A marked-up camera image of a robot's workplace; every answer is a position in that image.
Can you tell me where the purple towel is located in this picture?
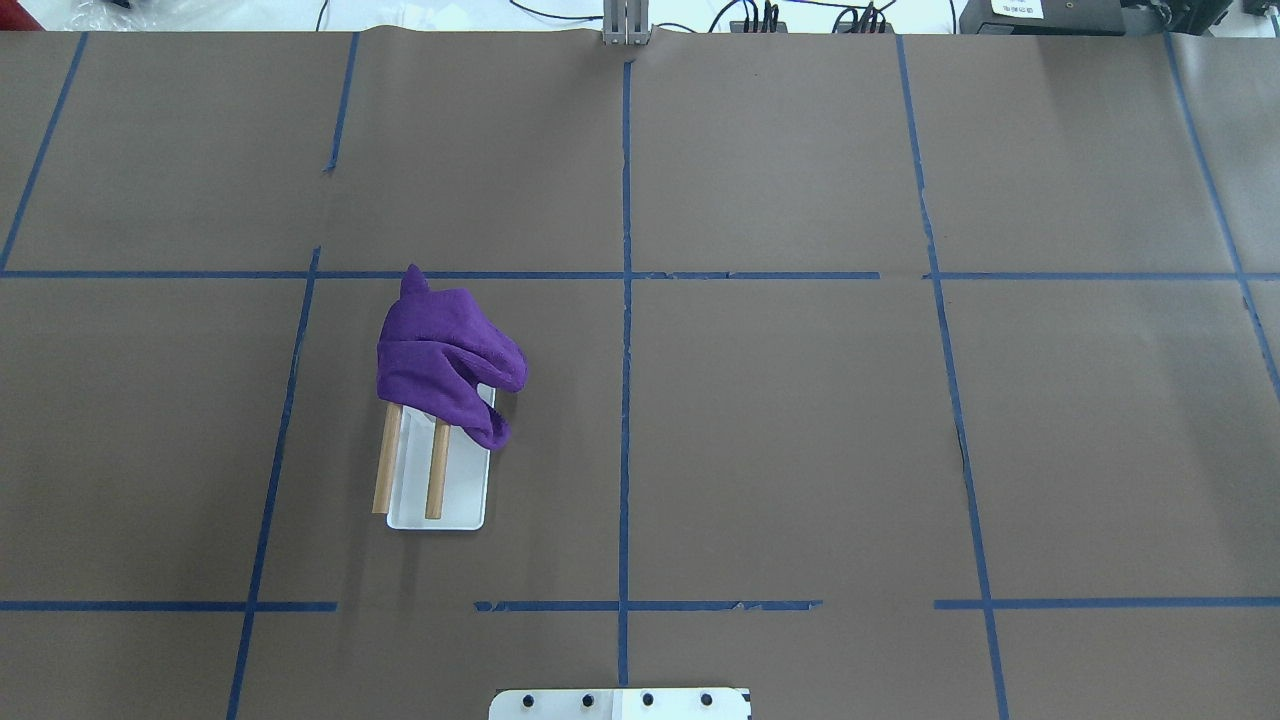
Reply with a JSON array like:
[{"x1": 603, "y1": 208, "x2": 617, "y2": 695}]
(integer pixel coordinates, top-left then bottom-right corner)
[{"x1": 376, "y1": 264, "x2": 529, "y2": 451}]

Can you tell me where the wooden towel rack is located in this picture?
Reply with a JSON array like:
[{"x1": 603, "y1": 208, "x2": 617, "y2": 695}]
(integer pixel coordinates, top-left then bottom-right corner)
[{"x1": 372, "y1": 404, "x2": 492, "y2": 532}]

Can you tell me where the black box device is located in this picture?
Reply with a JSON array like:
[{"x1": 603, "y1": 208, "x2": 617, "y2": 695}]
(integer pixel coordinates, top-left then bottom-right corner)
[{"x1": 957, "y1": 1, "x2": 1126, "y2": 36}]

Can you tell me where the aluminium frame post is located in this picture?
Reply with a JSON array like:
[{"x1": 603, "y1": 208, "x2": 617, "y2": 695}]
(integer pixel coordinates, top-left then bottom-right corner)
[{"x1": 602, "y1": 0, "x2": 653, "y2": 46}]

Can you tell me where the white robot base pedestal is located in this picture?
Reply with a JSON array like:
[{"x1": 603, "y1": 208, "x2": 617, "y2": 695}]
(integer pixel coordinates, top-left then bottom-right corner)
[{"x1": 488, "y1": 687, "x2": 753, "y2": 719}]

